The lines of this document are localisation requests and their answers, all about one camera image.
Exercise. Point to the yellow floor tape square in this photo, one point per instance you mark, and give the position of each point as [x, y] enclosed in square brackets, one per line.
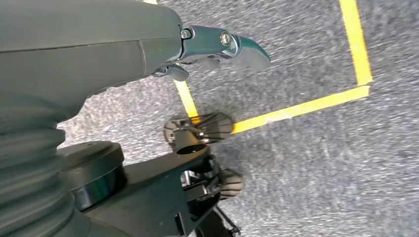
[355, 39]

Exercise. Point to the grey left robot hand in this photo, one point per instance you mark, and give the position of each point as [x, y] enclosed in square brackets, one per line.
[82, 42]

